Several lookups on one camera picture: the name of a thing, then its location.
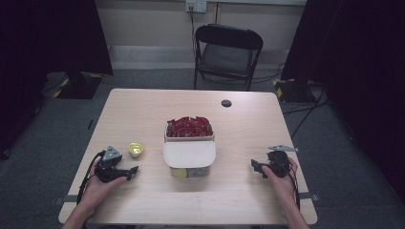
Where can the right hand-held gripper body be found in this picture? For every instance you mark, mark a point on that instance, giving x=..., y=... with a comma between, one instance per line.
x=279, y=162

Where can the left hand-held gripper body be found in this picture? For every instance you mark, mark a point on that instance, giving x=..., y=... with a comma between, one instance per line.
x=107, y=171

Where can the yellow jelly cup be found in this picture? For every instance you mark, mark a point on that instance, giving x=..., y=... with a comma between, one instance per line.
x=136, y=149
x=179, y=173

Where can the white storage box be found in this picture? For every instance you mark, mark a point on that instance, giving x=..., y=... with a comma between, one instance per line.
x=189, y=156

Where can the white box lid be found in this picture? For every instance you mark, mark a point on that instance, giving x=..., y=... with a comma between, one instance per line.
x=189, y=154

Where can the person's left hand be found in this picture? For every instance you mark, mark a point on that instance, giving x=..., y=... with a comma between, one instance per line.
x=97, y=191

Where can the person's right hand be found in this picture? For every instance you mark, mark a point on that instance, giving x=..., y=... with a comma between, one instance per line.
x=285, y=187

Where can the grey tape strip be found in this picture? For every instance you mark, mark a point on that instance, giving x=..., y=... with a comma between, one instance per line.
x=69, y=198
x=310, y=196

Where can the black stand base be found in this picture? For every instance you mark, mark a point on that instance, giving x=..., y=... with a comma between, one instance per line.
x=79, y=86
x=293, y=90

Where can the black folding chair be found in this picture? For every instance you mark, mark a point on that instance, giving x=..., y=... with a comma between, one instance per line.
x=226, y=54

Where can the dark curtain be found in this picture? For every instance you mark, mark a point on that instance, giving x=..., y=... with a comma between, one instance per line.
x=38, y=47
x=359, y=63

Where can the white wall socket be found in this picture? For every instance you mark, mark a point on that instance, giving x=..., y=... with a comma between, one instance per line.
x=196, y=5

